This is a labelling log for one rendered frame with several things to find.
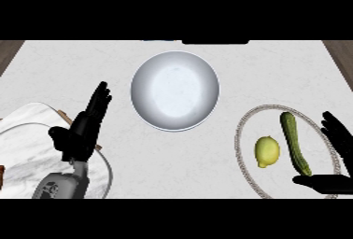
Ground white grey bowl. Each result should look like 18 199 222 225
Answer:
130 50 220 133

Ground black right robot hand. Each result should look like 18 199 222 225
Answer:
291 110 353 196

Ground round white rope-edged placemat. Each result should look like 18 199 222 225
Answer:
235 104 344 200

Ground white marble wood-edged board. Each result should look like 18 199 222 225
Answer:
0 102 103 200

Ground white marble plate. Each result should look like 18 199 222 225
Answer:
0 121 114 200

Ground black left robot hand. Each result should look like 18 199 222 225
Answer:
47 81 114 163

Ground yellow lemon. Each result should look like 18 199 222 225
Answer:
254 135 281 169

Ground green squash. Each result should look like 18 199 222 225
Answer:
279 111 313 177

